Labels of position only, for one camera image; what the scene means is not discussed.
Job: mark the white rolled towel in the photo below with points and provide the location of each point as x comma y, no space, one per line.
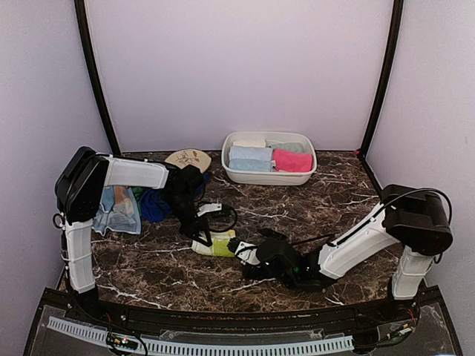
250,143

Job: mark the black left frame post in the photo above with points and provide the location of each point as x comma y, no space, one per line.
93,73

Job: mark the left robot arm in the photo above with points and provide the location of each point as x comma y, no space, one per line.
79,190

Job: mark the light blue crumpled towel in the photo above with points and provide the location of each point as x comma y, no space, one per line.
117,212

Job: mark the black right frame post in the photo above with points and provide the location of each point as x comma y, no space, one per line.
384,78

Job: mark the pink towel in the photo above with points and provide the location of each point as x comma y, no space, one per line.
292,162

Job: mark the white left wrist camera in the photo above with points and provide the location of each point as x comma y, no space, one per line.
209,208

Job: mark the light blue rolled towel back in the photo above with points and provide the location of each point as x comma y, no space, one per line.
236,152

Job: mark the black frame post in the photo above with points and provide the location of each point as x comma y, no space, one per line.
384,78
93,73

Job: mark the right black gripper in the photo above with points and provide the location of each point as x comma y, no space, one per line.
269,234

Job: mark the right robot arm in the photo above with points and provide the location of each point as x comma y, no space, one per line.
417,218

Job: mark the black front rail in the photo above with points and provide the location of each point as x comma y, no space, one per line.
238,311

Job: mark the light blue rolled towel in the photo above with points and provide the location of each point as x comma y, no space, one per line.
236,152
253,165

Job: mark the white plastic tub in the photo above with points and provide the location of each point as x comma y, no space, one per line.
268,178

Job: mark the green rolled towel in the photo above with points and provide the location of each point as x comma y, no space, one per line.
294,147

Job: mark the white slotted cable duct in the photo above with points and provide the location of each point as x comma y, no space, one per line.
150,346

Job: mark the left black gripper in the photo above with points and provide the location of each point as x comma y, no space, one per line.
191,230

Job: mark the yellow green patterned towel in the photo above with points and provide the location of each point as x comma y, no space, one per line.
219,245

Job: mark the light blue rolled towel front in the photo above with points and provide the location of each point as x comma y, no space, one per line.
253,165

